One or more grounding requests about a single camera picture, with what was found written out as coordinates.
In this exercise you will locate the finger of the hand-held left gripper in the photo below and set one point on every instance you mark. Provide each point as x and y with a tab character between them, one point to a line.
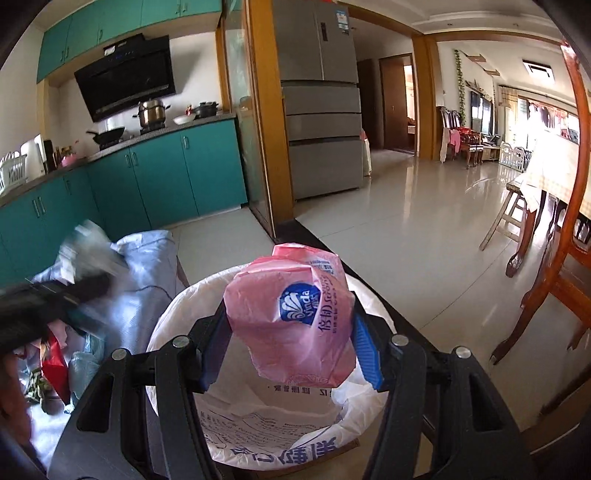
94	286

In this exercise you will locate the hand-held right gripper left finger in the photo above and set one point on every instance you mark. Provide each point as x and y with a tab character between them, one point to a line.
214	353

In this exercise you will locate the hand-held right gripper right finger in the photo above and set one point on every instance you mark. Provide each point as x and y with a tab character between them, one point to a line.
368	353

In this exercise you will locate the grey wrapper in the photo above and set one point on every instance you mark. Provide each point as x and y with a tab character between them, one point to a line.
92	249

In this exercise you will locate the pink tissue packet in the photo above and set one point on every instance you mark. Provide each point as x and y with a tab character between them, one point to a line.
286	344

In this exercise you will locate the green leafy vegetable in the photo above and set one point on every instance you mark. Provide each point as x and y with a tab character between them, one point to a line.
37	390

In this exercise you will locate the white printed trash bag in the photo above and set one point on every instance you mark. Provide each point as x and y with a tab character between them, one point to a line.
277	429

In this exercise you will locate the blue quilted cloth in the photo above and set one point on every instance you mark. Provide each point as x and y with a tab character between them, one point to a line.
147	277

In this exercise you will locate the red wrapper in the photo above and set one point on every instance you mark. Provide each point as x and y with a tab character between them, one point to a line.
57	374

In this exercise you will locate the teal lower cabinets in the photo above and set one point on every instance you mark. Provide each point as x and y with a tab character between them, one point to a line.
152	180

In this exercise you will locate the teal cabinets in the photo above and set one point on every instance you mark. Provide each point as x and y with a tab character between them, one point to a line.
92	32
152	180

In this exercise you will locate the pink bowl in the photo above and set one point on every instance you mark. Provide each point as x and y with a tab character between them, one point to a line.
69	160

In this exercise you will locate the white dish rack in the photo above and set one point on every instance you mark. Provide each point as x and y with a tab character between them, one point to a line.
14	173

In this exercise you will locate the white kitchen appliance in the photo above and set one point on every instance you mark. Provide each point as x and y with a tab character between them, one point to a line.
32	157

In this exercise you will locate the black wok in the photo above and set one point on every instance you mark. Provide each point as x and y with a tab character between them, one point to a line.
108	134

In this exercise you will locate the black gas stove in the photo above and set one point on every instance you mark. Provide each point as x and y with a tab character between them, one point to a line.
134	136

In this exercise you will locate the steel stockpot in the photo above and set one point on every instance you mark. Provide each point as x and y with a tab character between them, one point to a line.
151	114

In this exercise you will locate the white bowl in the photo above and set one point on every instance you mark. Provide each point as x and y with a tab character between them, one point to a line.
184	119

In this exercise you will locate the light wooden stool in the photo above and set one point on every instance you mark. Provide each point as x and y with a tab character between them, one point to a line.
505	207

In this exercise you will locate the black lidded pot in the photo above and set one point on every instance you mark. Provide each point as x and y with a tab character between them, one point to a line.
207	110

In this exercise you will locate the black range hood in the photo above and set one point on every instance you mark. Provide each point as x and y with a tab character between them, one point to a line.
124	78

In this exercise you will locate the carved wooden armchair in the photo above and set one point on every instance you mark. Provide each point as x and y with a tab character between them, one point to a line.
475	147

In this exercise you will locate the wooden framed glass door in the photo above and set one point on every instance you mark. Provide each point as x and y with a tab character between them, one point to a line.
265	115

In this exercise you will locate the grey refrigerator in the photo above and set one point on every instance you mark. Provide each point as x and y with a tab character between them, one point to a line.
318	115

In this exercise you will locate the white play fence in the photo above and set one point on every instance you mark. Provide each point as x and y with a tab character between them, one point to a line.
515	157

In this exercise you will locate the brown interior door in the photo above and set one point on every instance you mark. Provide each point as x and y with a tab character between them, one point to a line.
392	106

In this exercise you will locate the teal upper cabinets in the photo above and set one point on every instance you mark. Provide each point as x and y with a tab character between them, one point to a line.
92	32

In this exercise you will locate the dining table with yellow cloth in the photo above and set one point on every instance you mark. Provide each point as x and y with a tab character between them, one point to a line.
554	175

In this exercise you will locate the green hanging vine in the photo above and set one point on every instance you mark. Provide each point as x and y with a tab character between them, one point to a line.
460	87

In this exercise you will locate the red-brown wooden chair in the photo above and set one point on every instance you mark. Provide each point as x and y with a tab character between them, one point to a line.
575	138

